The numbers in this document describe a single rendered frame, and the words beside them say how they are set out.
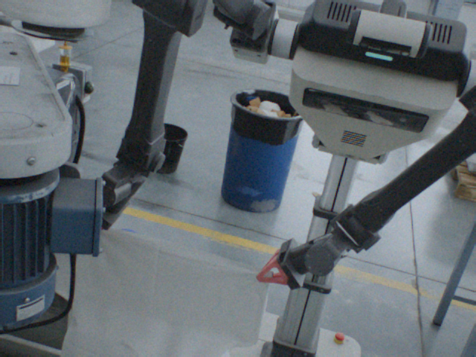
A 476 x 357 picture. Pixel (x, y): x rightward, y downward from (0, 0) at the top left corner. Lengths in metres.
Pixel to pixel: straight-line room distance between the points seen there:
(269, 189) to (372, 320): 1.04
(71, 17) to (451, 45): 0.83
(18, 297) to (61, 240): 0.11
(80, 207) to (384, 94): 0.78
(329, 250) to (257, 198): 2.47
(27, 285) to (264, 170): 2.60
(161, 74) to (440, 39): 0.65
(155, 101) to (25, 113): 0.26
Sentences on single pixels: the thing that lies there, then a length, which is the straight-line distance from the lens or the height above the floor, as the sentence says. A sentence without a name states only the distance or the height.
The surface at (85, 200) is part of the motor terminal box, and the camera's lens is 0.89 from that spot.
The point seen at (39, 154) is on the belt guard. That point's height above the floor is 1.40.
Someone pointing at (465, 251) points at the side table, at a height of 0.44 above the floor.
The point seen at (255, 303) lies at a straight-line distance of 1.29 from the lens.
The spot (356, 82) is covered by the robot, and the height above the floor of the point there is 1.40.
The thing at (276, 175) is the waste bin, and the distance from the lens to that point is 3.48.
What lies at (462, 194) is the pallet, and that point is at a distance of 4.57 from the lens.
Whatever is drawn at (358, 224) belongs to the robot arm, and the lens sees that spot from 1.12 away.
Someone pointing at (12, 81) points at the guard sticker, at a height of 1.42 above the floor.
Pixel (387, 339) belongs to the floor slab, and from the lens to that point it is 2.91.
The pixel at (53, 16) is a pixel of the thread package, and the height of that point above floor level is 1.55.
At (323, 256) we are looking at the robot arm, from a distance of 1.08.
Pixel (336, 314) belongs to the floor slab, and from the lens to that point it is 2.94.
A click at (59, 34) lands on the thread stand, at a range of 0.92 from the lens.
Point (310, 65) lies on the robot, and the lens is 1.40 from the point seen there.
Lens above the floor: 1.75
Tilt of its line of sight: 26 degrees down
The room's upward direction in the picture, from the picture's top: 11 degrees clockwise
